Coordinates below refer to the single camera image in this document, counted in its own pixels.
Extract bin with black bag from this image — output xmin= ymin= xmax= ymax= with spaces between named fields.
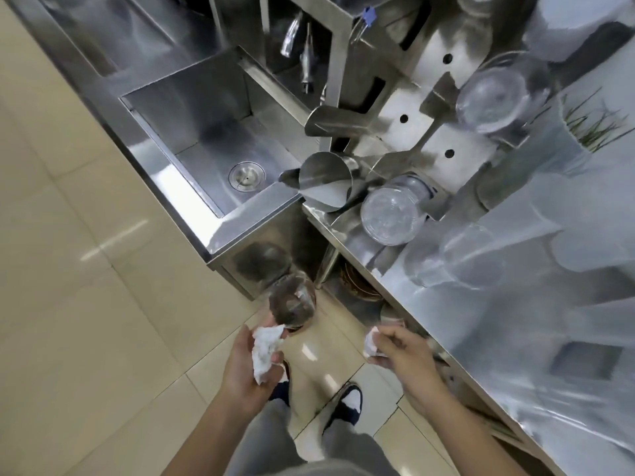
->
xmin=267 ymin=272 xmax=318 ymax=333

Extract person's left forearm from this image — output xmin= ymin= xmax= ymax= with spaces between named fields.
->
xmin=162 ymin=395 xmax=278 ymax=476

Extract person's right forearm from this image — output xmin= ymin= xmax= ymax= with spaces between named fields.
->
xmin=406 ymin=389 xmax=532 ymax=476

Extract black and white right shoe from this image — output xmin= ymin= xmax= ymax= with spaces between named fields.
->
xmin=321 ymin=383 xmax=364 ymax=438

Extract chrome faucet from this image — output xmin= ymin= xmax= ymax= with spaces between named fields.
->
xmin=279 ymin=10 xmax=304 ymax=59

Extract stainless steel machine stand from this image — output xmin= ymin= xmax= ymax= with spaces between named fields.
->
xmin=206 ymin=0 xmax=371 ymax=155

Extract grey shirt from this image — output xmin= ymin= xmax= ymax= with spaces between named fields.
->
xmin=270 ymin=457 xmax=401 ymax=476

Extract person's left hand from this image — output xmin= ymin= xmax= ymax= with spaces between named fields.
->
xmin=220 ymin=311 xmax=288 ymax=418

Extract green grass sprigs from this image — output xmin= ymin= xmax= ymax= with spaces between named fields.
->
xmin=562 ymin=87 xmax=635 ymax=150

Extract white tissue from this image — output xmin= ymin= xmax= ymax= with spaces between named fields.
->
xmin=364 ymin=327 xmax=384 ymax=361
xmin=251 ymin=325 xmax=288 ymax=385

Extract grey trousers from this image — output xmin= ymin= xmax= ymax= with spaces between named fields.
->
xmin=222 ymin=399 xmax=394 ymax=476

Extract round sink drain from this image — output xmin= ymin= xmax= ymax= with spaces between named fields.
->
xmin=228 ymin=161 xmax=268 ymax=192

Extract stainless steel sink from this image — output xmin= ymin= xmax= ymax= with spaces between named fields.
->
xmin=12 ymin=0 xmax=334 ymax=301

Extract wide clear plastic cup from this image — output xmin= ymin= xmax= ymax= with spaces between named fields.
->
xmin=438 ymin=222 xmax=507 ymax=291

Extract stack of clear plastic cups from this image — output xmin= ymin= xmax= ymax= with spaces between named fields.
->
xmin=454 ymin=51 xmax=552 ymax=138
xmin=359 ymin=175 xmax=439 ymax=247
xmin=455 ymin=0 xmax=497 ymax=18

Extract translucent measuring jug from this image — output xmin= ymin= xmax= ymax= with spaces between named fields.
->
xmin=525 ymin=100 xmax=618 ymax=194

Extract person's right hand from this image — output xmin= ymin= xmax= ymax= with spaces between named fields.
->
xmin=366 ymin=324 xmax=450 ymax=418

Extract chrome spray nozzle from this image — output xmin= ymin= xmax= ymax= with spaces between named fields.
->
xmin=299 ymin=22 xmax=319 ymax=95

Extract blue binder clip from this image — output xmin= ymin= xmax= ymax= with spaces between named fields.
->
xmin=354 ymin=6 xmax=378 ymax=43

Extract stainless steel cup rack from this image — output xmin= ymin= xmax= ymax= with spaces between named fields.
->
xmin=282 ymin=0 xmax=559 ymax=253

